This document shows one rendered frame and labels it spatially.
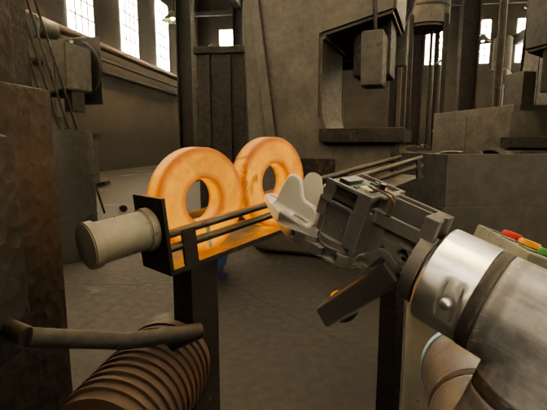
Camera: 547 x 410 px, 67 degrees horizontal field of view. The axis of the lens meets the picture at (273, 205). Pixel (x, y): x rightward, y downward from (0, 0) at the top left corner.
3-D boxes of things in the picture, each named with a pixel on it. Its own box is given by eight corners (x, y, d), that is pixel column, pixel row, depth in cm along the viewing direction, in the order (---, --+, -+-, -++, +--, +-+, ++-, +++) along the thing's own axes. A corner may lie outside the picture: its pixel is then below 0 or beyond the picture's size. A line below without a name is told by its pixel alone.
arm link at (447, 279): (475, 321, 41) (438, 359, 34) (430, 295, 44) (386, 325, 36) (515, 241, 38) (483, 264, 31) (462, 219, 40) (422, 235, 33)
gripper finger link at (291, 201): (276, 159, 50) (337, 188, 44) (265, 204, 52) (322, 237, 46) (258, 160, 48) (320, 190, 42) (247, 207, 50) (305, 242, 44)
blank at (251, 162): (225, 142, 67) (239, 142, 65) (287, 133, 78) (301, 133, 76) (234, 233, 71) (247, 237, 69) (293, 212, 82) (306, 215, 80)
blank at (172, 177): (137, 154, 56) (150, 154, 54) (225, 141, 67) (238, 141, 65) (153, 261, 60) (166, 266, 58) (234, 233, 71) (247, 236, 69)
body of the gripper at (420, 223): (360, 171, 47) (465, 215, 40) (339, 238, 50) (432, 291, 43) (320, 175, 41) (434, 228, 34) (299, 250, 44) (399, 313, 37)
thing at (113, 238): (79, 264, 53) (71, 220, 52) (142, 245, 60) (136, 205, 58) (100, 274, 49) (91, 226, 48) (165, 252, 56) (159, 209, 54)
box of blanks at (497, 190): (435, 305, 205) (445, 146, 193) (374, 259, 286) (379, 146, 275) (622, 295, 217) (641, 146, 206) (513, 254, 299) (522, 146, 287)
